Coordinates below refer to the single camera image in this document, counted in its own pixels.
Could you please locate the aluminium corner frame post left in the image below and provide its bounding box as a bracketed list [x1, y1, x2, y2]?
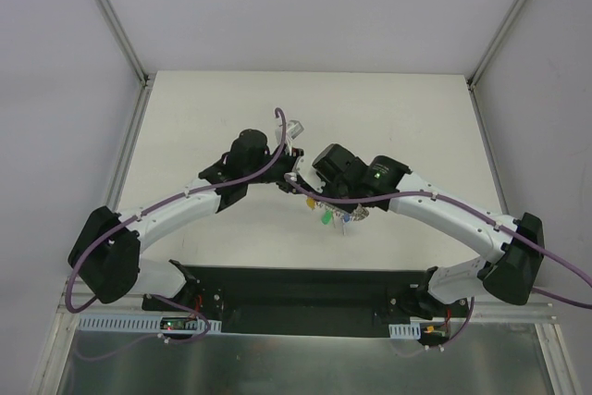
[93, 0, 152, 87]

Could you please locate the aluminium corner frame post right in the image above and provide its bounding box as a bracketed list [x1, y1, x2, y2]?
[466, 0, 530, 92]

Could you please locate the white slotted cable duct left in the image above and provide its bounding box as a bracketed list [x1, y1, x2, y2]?
[78, 315, 222, 335]

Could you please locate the white slotted cable duct right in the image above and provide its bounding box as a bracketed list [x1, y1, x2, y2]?
[388, 322, 422, 340]

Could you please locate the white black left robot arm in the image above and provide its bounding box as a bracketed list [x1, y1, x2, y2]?
[68, 120, 303, 311]

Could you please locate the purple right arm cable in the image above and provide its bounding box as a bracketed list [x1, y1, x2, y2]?
[289, 172, 592, 359]

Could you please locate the green key tag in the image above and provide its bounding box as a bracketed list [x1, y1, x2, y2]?
[320, 210, 333, 226]

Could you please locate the aluminium corner frame post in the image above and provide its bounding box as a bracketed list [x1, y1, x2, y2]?
[466, 0, 530, 92]
[93, 0, 152, 87]

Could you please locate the white slotted cable duct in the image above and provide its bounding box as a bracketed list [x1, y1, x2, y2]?
[78, 315, 222, 335]
[388, 322, 422, 340]

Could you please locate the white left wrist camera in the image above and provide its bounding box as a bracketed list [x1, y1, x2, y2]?
[275, 117, 304, 154]

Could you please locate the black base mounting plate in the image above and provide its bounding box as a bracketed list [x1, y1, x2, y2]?
[141, 263, 468, 336]

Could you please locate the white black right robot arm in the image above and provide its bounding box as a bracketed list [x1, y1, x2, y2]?
[312, 143, 544, 319]

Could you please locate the silver disc with key rings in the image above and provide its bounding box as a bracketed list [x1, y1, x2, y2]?
[343, 206, 369, 223]

